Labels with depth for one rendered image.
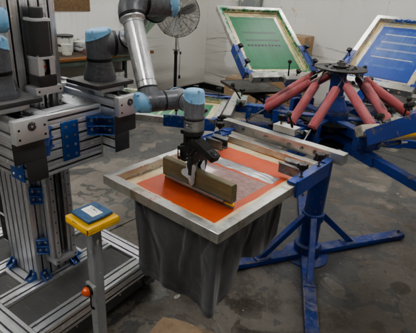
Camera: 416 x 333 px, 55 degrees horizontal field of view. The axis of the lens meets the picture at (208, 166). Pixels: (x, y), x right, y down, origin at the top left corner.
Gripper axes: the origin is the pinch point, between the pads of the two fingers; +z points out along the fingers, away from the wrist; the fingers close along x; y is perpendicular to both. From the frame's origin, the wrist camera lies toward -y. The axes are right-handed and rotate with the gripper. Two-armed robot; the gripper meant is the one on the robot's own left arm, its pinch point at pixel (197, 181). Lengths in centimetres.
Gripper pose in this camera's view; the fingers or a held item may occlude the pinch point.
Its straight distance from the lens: 154.8
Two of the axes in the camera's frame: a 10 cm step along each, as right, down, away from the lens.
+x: -6.4, 2.8, -7.1
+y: -7.7, -2.7, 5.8
